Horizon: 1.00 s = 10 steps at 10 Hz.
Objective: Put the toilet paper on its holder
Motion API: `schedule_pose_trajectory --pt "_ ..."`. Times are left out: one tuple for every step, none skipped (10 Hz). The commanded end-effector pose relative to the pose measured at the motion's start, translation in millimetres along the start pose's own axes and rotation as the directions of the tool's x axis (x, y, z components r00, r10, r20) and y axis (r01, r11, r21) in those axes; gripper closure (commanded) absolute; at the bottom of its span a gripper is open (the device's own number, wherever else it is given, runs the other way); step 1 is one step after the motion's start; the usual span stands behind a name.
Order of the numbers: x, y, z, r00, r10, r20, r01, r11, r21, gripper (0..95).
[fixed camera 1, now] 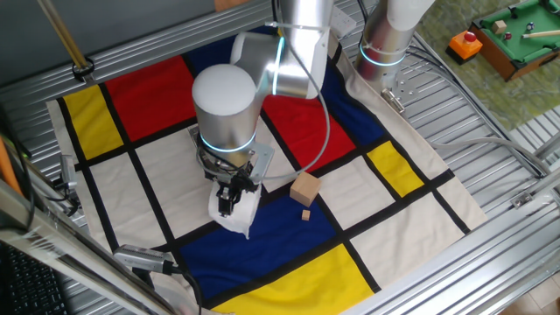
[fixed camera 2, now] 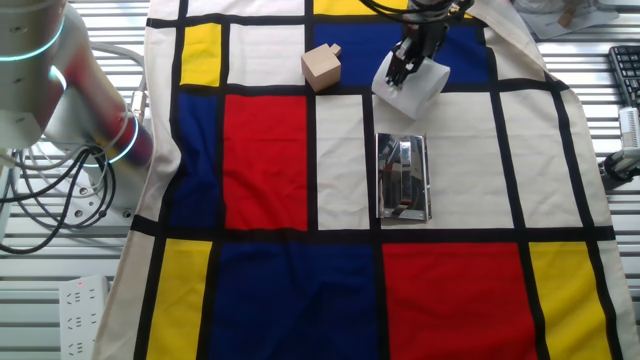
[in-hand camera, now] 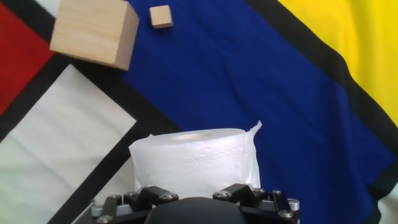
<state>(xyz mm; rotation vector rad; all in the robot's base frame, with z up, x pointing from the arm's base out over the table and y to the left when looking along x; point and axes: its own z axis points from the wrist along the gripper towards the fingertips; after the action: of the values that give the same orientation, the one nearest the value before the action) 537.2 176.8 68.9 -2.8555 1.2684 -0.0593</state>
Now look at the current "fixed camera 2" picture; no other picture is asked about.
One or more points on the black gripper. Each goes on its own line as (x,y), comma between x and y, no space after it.
(425,40)

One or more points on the white toilet paper roll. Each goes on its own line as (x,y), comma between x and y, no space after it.
(425,90)

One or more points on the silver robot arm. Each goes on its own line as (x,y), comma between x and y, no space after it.
(30,90)

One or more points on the small wooden cube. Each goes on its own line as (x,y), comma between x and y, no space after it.
(336,49)

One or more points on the large wooden cube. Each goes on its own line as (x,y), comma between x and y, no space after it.
(320,67)

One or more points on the white paper sheet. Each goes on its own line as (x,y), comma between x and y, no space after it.
(550,22)

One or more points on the colour block patterned cloth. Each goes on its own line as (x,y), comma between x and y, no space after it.
(265,165)

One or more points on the small wooden peg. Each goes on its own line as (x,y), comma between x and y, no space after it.
(567,17)

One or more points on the black keyboard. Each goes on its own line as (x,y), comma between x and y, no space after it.
(627,75)

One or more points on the white power strip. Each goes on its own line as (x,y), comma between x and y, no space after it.
(82,320)

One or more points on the silver depth camera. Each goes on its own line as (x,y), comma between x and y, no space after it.
(631,127)

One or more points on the black camera stand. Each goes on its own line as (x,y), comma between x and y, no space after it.
(620,167)

